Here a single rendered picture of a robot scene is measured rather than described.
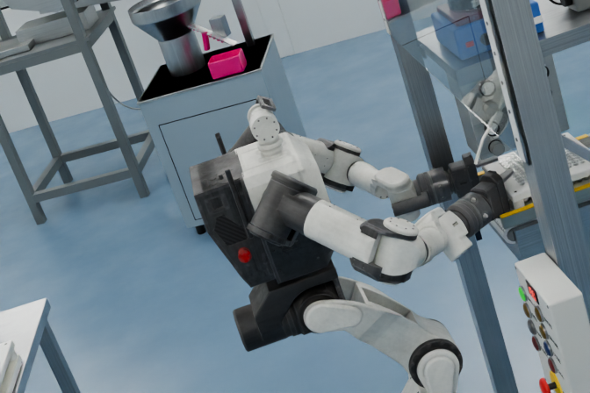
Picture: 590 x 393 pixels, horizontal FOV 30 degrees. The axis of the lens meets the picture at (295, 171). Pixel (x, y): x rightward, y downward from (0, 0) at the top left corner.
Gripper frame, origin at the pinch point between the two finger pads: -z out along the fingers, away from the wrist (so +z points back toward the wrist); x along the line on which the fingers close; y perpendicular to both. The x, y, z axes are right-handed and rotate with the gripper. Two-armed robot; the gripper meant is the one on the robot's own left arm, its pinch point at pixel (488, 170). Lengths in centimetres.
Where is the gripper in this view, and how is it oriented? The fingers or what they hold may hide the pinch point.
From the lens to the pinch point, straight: 285.3
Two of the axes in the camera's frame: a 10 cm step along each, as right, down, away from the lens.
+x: 3.0, 8.8, 3.7
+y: 0.2, 3.8, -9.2
